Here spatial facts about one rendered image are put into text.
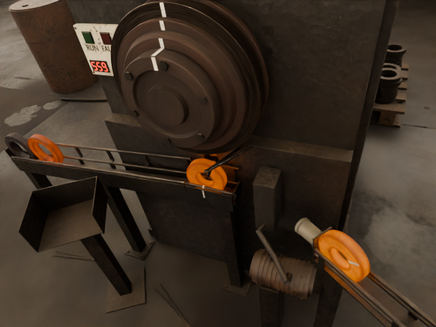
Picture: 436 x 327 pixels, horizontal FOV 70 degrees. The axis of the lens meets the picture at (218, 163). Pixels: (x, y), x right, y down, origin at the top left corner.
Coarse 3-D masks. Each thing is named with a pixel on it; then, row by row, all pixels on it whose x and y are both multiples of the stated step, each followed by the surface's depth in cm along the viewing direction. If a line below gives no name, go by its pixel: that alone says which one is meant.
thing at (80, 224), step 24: (48, 192) 127; (72, 192) 130; (96, 192) 122; (24, 216) 116; (48, 216) 132; (72, 216) 129; (96, 216) 116; (48, 240) 123; (72, 240) 120; (96, 240) 132; (120, 288) 159; (144, 288) 165
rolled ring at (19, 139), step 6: (6, 138) 159; (12, 138) 157; (18, 138) 157; (24, 138) 158; (6, 144) 164; (12, 144) 165; (24, 144) 157; (12, 150) 166; (18, 150) 168; (30, 150) 159; (18, 156) 168; (24, 156) 168; (30, 156) 162; (36, 156) 163
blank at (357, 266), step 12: (324, 240) 92; (336, 240) 87; (348, 240) 85; (324, 252) 95; (336, 252) 94; (348, 252) 84; (360, 252) 84; (336, 264) 92; (348, 264) 91; (360, 264) 83; (360, 276) 85
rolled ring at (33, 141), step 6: (30, 138) 151; (36, 138) 149; (42, 138) 149; (48, 138) 150; (30, 144) 155; (36, 144) 157; (42, 144) 150; (48, 144) 149; (54, 144) 151; (36, 150) 158; (54, 150) 151; (42, 156) 160; (48, 156) 161; (54, 156) 153; (60, 156) 154; (60, 162) 157
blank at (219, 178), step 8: (200, 160) 112; (208, 160) 112; (192, 168) 114; (200, 168) 112; (216, 168) 111; (192, 176) 117; (200, 176) 119; (216, 176) 112; (224, 176) 113; (200, 184) 119; (208, 184) 118; (216, 184) 115; (224, 184) 114
